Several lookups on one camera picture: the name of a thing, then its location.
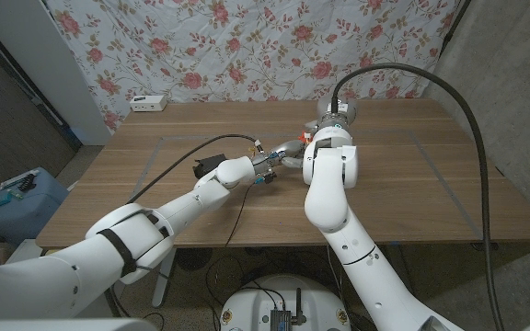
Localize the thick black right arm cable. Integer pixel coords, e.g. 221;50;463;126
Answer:
329;63;506;331

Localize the teal hand tool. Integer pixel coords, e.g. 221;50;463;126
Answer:
0;190;25;211

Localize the white power strip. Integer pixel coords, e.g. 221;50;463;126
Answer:
129;94;168;113

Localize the white table leg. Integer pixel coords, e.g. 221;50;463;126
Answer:
151;247;178;309

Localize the grey table leg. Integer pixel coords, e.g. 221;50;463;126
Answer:
384;243;417;307

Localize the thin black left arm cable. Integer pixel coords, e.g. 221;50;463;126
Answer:
204;182;255;331

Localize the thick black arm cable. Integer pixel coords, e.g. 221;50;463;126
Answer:
329;63;506;331
125;133;260;206

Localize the black backdrop stand pole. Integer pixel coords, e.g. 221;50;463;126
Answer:
442;0;472;47

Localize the black round fan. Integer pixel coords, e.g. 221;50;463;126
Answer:
175;246;213;271

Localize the floral backdrop cloth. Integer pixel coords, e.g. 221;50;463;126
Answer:
43;0;462;132

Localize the white flat tool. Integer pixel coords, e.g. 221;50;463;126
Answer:
0;168;40;190

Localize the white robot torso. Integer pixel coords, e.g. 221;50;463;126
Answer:
217;274;352;331

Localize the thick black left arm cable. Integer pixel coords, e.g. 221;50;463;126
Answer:
125;133;260;206

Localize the white wall panel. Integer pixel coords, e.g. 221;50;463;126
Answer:
0;0;112;146

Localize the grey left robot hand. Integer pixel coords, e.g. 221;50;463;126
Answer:
250;140;307;184

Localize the black card holder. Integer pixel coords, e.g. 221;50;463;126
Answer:
192;154;228;180

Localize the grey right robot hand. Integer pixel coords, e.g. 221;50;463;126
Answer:
305;96;358;133

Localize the black clip tool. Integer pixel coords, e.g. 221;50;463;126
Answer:
17;173;37;193

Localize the grey tape outline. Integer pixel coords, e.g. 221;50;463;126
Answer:
126;130;485;241

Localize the blue storage case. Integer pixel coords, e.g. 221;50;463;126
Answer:
0;166;70;246

